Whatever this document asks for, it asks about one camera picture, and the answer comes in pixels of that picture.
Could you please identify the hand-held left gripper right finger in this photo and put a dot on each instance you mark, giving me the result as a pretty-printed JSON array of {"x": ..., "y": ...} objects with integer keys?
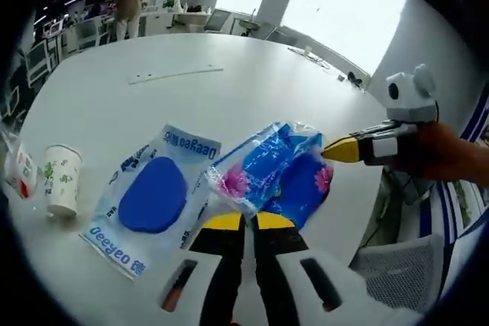
[{"x": 282, "y": 284}]

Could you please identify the person's right hand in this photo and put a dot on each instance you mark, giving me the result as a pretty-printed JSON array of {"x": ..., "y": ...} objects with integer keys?
[{"x": 435, "y": 154}]

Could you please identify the clear plastic water bottle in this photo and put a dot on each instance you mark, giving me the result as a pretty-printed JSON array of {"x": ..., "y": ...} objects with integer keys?
[{"x": 21, "y": 173}]

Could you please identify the white office chair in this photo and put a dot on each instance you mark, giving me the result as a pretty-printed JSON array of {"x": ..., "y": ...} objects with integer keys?
[
  {"x": 217, "y": 20},
  {"x": 36, "y": 60},
  {"x": 88, "y": 34}
]

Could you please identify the wet wipes packet blue lid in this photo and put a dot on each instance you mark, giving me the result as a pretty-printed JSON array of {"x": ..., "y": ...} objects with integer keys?
[{"x": 153, "y": 196}]

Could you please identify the potted plant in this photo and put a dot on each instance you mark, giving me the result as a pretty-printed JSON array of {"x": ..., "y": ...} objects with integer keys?
[{"x": 170, "y": 3}]

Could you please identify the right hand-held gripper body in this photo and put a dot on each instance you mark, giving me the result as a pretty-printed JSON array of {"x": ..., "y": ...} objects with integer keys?
[{"x": 410, "y": 101}]

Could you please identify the paper cup with green print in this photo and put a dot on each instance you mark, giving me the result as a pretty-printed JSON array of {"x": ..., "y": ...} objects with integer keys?
[{"x": 63, "y": 184}]

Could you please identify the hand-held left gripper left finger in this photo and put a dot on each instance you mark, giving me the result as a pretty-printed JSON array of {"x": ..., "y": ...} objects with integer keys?
[{"x": 214, "y": 284}]

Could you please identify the grey mesh office chair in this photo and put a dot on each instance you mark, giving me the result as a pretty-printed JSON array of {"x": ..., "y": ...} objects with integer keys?
[{"x": 401, "y": 272}]

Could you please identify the small dark desk item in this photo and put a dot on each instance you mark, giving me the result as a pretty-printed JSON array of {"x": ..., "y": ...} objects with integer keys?
[{"x": 351, "y": 78}]

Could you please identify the blue floral tissue packet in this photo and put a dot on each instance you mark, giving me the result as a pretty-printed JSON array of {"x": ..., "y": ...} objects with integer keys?
[{"x": 267, "y": 165}]

